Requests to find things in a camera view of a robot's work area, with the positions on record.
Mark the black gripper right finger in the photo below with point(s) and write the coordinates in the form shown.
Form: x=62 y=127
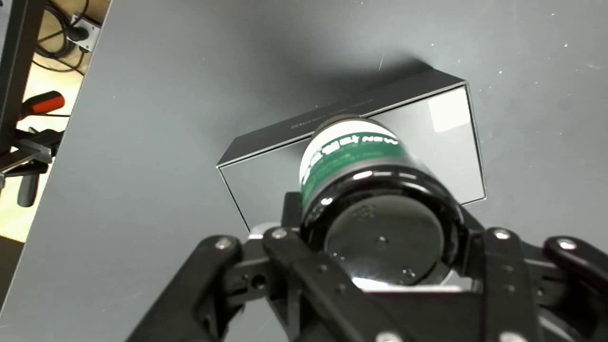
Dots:
x=513 y=285

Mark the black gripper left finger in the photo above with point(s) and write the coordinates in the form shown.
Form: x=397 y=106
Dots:
x=190 y=291

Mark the green and silver can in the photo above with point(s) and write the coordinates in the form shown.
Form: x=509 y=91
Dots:
x=353 y=158

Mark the black rectangular box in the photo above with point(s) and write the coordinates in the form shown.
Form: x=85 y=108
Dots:
x=442 y=148

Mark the grey socket box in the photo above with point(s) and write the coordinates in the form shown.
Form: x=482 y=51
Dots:
x=83 y=34

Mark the black metal post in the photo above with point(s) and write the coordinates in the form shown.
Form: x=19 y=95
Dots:
x=19 y=57

